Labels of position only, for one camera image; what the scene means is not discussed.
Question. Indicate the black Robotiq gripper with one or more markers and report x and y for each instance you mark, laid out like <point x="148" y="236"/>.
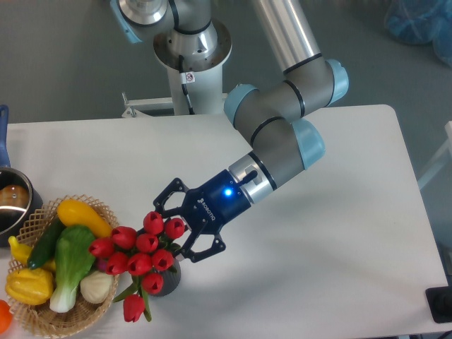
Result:
<point x="215" y="205"/>

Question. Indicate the red tulip bouquet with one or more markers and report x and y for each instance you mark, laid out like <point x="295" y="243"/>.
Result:
<point x="144" y="255"/>

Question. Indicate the dark grey ribbed vase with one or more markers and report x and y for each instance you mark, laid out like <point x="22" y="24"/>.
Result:
<point x="171" y="280"/>

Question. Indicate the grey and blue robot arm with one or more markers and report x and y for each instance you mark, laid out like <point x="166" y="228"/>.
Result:
<point x="283" y="143"/>

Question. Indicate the red radish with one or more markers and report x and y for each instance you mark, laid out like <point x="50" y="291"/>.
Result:
<point x="101" y="264"/>

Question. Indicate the white garlic bulb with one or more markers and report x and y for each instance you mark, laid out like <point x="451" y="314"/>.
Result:
<point x="96" y="286"/>

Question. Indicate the yellow squash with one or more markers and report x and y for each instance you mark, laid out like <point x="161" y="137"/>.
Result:
<point x="72" y="212"/>

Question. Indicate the green bok choy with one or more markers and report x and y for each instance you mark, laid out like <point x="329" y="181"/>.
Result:
<point x="73" y="262"/>

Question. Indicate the woven wicker basket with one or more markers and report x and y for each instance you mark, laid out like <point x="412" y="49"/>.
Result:
<point x="40" y="320"/>

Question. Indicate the green cucumber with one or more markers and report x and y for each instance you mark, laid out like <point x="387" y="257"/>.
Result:
<point x="45" y="247"/>

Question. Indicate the small yellow gourd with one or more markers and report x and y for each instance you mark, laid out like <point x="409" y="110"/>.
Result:
<point x="21" y="253"/>

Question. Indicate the yellow bell pepper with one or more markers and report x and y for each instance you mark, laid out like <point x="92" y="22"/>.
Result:
<point x="31" y="287"/>

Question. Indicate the orange fruit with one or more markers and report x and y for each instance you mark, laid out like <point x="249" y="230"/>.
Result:
<point x="6" y="316"/>

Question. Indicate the black device at table edge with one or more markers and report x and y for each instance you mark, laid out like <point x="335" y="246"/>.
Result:
<point x="439" y="301"/>

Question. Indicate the blue plastic bag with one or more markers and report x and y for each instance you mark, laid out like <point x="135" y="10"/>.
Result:
<point x="420" y="23"/>

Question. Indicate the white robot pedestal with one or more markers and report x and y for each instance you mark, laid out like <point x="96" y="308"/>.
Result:
<point x="194" y="65"/>

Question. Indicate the steel pot with blue handle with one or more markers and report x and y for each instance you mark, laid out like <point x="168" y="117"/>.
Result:
<point x="19" y="198"/>

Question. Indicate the white frame at right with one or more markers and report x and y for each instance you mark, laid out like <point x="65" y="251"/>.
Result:
<point x="438" y="160"/>

